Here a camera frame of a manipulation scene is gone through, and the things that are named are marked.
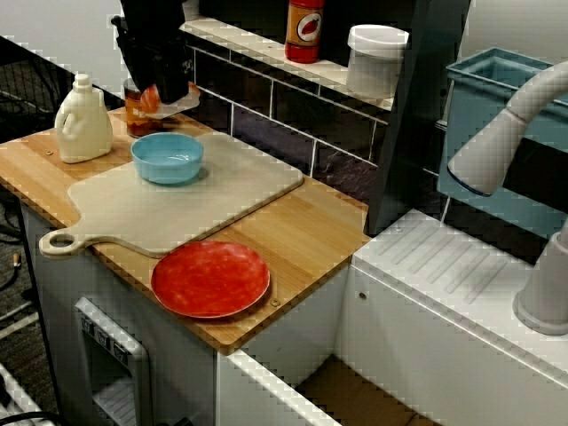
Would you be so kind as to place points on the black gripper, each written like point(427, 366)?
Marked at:
point(155, 35)

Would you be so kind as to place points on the pale wooden cutting board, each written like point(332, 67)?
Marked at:
point(177, 208)

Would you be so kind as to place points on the teal plastic bin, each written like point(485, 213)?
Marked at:
point(470, 97)

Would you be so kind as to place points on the dark upright post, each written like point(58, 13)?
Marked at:
point(412, 133)

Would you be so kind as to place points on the brown sauce jar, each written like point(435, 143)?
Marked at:
point(135, 120)

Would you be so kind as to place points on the white toy kitchen unit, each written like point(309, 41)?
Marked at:
point(399, 319)

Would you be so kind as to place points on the grey toy faucet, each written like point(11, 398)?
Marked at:
point(483, 151)

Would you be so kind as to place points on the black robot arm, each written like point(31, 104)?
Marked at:
point(151, 9)

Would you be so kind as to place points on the red hot sauce bottle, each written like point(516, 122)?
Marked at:
point(304, 31)

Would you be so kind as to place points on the white lidded plastic container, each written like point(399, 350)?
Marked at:
point(375, 66)

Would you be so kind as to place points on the white plastic detergent bottle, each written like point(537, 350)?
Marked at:
point(84, 133)

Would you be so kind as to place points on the light blue bowl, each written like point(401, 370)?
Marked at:
point(166, 171)

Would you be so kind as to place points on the salmon nigiri sushi toy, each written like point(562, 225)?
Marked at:
point(177, 106)

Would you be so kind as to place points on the red round plate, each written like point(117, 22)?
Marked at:
point(210, 279)

